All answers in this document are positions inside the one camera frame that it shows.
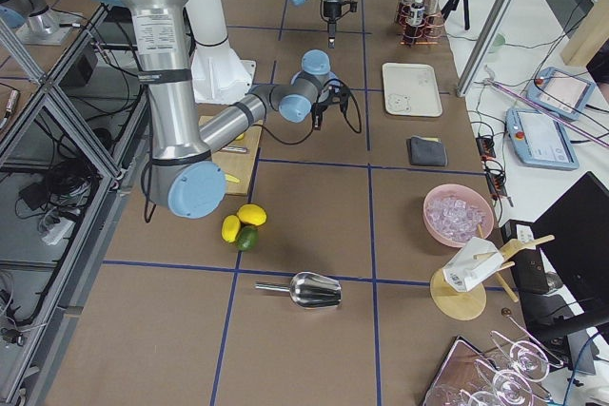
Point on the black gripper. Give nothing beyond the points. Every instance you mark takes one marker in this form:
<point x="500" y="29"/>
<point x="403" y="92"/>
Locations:
<point x="324" y="106"/>
<point x="331" y="10"/>

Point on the wooden cutting board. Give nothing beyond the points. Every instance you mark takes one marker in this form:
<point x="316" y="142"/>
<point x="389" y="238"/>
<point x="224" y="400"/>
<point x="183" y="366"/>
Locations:
<point x="240" y="165"/>

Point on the cream bear tray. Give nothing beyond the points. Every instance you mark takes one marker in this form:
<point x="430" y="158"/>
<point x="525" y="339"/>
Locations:
<point x="411" y="90"/>

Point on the yellow plastic knife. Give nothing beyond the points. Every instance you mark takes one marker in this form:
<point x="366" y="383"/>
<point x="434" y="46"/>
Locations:
<point x="232" y="179"/>

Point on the grey folded cloth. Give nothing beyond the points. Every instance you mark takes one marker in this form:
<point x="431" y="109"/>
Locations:
<point x="426" y="152"/>

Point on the yellow lemon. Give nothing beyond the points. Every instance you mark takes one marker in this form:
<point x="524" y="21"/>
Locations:
<point x="230" y="229"/>
<point x="252" y="213"/>

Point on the green avocado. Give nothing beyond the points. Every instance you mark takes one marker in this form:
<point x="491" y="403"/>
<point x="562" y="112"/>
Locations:
<point x="247" y="238"/>

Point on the green small bowl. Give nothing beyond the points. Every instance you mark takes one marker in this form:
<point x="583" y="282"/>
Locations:
<point x="498" y="43"/>

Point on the pink bowl of ice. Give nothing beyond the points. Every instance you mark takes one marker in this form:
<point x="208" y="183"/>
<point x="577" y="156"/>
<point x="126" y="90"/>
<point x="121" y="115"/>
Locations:
<point x="453" y="214"/>

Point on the steel ice scoop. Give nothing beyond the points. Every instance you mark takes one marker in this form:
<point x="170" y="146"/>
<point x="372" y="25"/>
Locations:
<point x="308" y="290"/>

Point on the white paper carton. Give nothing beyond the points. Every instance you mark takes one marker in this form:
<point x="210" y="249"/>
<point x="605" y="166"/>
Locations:
<point x="474" y="263"/>

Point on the blue teach pendant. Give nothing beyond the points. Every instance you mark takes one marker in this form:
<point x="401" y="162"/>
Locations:
<point x="561" y="92"/>
<point x="539" y="141"/>

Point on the wooden cup stand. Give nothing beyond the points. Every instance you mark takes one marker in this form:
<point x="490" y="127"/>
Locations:
<point x="469" y="305"/>

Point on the black monitor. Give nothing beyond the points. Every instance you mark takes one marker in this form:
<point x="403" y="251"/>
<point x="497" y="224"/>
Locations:
<point x="578" y="221"/>

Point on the clear wine glass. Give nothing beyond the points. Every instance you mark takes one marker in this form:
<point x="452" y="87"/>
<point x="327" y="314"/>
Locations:
<point x="522" y="356"/>
<point x="509" y="387"/>

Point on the copper wire bottle rack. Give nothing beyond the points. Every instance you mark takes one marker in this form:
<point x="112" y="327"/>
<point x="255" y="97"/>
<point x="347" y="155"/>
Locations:
<point x="428" y="33"/>

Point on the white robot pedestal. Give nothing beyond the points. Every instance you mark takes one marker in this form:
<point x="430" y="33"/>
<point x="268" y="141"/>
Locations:
<point x="219" y="76"/>

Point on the aluminium frame post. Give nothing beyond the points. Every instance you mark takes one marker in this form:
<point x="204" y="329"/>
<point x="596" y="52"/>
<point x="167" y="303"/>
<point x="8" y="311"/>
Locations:
<point x="488" y="33"/>

